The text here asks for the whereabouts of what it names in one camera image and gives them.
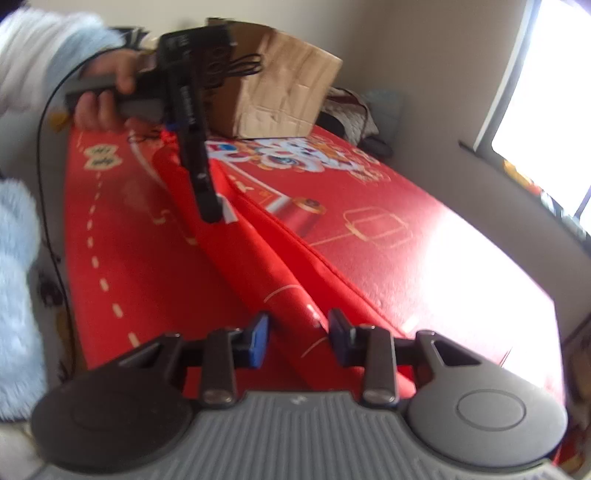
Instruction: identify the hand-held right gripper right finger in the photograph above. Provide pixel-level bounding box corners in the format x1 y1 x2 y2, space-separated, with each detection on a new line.
328 309 481 406

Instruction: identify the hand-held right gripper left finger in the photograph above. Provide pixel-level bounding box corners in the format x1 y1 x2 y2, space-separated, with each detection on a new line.
122 311 271 408

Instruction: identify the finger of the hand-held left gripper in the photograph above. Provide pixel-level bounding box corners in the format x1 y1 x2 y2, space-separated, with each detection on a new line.
178 79 227 224

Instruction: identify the red shopping bag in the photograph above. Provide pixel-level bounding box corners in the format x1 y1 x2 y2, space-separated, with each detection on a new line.
152 148 416 398

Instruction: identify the person's left forearm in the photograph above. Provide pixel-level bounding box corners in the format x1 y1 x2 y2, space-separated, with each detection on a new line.
0 9 125 116

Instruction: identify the quilted beige bag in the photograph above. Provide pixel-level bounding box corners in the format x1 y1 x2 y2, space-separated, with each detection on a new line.
318 87 384 145

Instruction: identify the light blue plastic bag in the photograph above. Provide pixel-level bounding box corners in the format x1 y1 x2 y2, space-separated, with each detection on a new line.
360 89 403 139

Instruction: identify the person's left hand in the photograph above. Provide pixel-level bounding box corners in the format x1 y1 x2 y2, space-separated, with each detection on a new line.
73 47 140 131

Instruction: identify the brown cardboard box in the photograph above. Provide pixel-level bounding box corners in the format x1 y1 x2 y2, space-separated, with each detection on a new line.
205 17 344 139

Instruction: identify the person's fluffy clothing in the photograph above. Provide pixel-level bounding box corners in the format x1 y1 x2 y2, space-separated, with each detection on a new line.
0 179 51 422

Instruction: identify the dark window sill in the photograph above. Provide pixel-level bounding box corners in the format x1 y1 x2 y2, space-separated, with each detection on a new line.
458 140 591 241

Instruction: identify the orange yellow toy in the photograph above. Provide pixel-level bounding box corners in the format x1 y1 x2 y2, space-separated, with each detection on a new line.
502 158 542 195

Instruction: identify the window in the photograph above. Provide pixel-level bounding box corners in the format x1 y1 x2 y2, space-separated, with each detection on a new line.
475 0 591 219

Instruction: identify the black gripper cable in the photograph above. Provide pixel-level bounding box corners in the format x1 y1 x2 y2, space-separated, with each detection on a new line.
37 51 79 376

